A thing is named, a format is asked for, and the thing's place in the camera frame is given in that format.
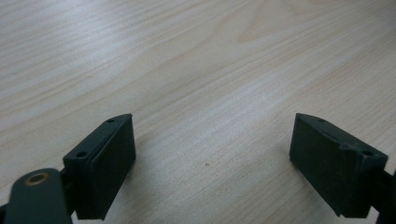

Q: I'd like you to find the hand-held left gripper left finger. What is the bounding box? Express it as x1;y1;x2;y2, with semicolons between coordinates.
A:
63;113;137;221

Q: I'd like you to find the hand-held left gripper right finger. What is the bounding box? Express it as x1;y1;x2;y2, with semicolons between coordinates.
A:
289;112;389;219

